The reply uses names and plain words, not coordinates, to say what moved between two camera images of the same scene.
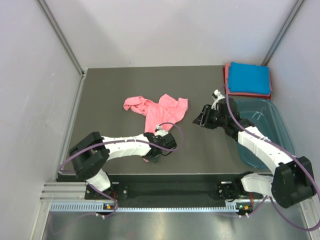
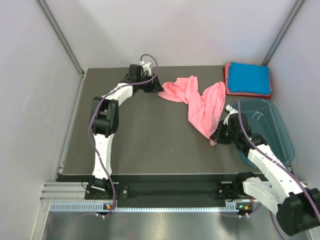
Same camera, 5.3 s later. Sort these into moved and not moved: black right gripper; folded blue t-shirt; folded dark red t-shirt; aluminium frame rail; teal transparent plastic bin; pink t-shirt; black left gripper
Moved: pink t-shirt; black left gripper; black right gripper
Not moved: teal transparent plastic bin; aluminium frame rail; folded blue t-shirt; folded dark red t-shirt
